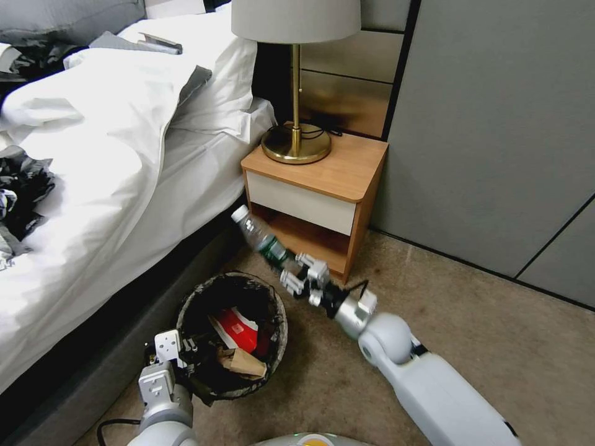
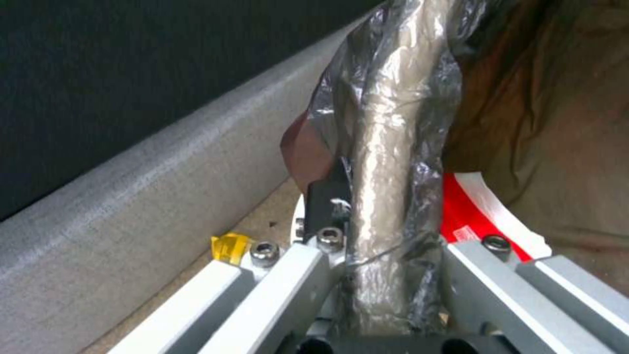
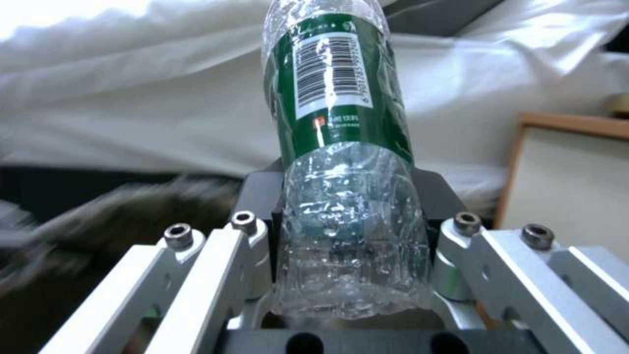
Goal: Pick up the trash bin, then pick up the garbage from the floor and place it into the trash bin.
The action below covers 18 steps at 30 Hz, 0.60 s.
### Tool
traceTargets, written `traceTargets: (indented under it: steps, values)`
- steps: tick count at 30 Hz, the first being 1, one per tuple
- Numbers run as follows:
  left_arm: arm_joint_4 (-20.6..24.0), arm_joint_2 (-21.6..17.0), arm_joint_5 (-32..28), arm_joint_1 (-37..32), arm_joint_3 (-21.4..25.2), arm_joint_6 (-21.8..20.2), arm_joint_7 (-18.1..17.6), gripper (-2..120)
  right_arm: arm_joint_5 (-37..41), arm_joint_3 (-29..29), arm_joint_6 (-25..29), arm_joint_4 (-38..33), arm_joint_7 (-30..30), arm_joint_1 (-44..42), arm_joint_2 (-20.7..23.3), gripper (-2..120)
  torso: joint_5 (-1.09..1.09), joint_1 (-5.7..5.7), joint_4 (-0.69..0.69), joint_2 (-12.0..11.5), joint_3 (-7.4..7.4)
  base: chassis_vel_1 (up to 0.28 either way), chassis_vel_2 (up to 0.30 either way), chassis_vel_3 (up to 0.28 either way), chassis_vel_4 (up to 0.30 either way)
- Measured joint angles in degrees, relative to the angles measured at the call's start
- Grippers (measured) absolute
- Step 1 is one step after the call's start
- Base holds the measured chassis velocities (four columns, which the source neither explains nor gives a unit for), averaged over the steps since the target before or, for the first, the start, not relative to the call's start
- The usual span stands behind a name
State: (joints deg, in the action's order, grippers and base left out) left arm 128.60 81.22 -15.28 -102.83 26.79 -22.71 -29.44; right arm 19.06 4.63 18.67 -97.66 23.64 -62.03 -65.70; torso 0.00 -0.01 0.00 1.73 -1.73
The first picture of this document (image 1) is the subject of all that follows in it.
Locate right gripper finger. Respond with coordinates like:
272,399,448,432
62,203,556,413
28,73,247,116
271,267,312,298
289,250,331,284

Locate round grey trash bin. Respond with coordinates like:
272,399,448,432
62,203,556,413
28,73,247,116
175,273,289,406

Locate clear plastic bottle green label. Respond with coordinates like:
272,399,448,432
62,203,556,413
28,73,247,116
231,206,298,273

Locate black bin liner bag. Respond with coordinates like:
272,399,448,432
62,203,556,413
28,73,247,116
177,274,285,404

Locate red cardboard box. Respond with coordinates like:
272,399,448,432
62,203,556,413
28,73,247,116
208,307,271,359

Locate crumpled brown paper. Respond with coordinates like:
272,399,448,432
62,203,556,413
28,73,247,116
214,346,268,380

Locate white nightstand drawer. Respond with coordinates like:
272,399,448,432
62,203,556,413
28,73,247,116
245,170,358,237

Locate wooden nightstand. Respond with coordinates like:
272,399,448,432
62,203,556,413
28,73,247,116
240,121,389,286

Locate white bed sheet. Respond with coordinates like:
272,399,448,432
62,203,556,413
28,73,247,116
0,98,279,383

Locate white robot front shell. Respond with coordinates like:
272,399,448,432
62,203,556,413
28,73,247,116
253,432,369,446

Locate black patterned clothes pile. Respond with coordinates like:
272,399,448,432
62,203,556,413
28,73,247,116
0,144,58,256

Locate white pillow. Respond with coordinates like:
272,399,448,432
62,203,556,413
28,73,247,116
116,18,259,146

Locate grey wardrobe panels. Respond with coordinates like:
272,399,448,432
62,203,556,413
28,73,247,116
369,0,595,311

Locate brass lamp white shade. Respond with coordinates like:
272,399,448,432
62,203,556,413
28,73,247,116
231,0,363,165

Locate white duvet grey underside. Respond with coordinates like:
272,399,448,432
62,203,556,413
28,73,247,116
0,45,213,157

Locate dark flat book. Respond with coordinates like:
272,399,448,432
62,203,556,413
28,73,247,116
137,32,183,56

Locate dark crumpled clothes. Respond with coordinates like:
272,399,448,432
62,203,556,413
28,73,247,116
0,40,90,84

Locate grey pillow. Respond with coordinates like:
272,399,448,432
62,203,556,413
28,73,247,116
0,0,151,48

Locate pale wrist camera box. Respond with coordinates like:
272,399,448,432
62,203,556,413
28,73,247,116
154,328,182,368

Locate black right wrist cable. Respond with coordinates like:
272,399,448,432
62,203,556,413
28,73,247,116
342,279,371,303

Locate dark grey bed frame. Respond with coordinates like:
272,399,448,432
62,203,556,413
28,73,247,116
0,222,254,446

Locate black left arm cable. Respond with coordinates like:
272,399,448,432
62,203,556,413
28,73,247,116
95,418,143,446

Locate black lamp cable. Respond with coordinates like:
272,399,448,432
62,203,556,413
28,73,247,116
301,122,346,140

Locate brown wall panels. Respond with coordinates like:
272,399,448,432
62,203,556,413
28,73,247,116
296,18,406,141

